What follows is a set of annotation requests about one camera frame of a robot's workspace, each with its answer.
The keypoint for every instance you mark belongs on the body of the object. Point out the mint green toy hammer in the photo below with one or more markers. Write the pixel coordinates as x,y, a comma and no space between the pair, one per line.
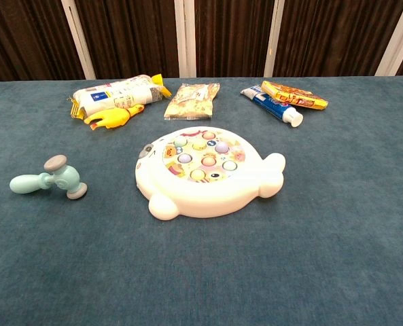
65,176

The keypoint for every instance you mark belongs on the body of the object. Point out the white whack-a-mole toy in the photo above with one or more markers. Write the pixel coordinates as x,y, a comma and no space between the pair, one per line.
201,200

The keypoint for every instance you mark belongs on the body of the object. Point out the clear bag of snacks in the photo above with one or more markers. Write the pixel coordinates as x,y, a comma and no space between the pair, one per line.
191,102

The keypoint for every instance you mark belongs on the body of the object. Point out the blue white toothpaste tube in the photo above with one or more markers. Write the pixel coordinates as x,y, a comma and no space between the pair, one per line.
276,108

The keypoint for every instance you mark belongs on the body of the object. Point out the yellow rubber chicken toy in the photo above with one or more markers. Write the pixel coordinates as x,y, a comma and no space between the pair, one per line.
114,117

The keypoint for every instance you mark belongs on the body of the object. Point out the white snack package yellow ends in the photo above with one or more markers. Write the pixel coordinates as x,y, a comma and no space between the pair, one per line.
119,93

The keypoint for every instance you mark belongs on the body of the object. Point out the blue table cloth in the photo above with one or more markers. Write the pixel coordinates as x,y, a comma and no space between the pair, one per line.
201,271

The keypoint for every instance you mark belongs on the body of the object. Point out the yellow orange snack packet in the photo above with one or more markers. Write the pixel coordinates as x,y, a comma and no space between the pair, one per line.
296,96

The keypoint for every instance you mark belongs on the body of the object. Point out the dark brown curtain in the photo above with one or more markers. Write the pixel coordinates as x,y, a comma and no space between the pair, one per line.
136,34

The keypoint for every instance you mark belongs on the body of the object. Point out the white post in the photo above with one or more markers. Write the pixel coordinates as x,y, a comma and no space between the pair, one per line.
275,34
396,34
77,34
186,34

